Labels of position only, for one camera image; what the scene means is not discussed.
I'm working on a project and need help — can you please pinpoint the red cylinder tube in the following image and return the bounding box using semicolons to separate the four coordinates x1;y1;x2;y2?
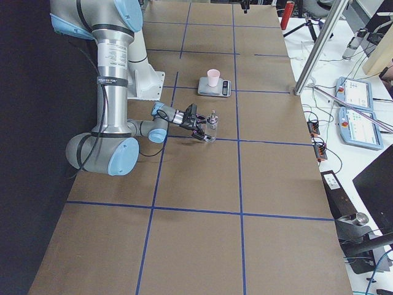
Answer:
280;1;295;30

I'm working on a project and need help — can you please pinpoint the black clamp stand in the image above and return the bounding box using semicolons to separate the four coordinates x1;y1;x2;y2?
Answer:
335;213;392;274

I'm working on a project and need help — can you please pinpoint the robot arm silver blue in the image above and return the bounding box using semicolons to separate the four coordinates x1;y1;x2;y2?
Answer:
50;1;210;176

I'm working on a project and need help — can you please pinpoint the orange connector block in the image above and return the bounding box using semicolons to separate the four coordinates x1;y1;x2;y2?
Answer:
307;120;320;136
313;143;327;162

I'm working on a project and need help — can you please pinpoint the pink cup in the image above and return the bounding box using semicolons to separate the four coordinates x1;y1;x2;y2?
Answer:
207;69;220;87

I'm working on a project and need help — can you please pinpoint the silver digital kitchen scale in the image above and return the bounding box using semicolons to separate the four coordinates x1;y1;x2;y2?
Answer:
197;76;232;97

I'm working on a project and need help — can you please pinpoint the glass sauce bottle metal spout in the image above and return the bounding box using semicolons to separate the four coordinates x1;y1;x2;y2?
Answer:
204;110;219;142

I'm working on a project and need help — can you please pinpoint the teach pendant tablet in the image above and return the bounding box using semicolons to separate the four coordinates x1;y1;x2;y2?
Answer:
338;107;384;150
336;77;373;111

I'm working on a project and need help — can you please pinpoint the near teach pendant tablet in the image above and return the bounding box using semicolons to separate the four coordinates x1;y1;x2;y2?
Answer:
338;107;384;150

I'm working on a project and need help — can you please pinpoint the far teach pendant tablet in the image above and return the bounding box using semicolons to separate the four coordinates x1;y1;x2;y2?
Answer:
336;77;373;111

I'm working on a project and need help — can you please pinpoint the black computer monitor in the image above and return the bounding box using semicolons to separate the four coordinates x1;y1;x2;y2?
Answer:
353;146;393;234

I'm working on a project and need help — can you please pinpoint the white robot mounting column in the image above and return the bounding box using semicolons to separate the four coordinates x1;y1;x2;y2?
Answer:
127;30;165;101

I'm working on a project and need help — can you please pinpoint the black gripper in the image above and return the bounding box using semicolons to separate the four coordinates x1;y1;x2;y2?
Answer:
240;0;249;9
179;104;211;141

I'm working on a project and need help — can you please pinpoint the black box with label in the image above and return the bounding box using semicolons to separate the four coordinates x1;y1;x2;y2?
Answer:
321;170;357;219

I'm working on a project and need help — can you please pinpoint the black tripod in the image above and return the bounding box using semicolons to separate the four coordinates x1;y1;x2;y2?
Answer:
283;15;325;43

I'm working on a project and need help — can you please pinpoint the aluminium frame post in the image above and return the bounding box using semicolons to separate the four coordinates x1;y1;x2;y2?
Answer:
294;0;349;96

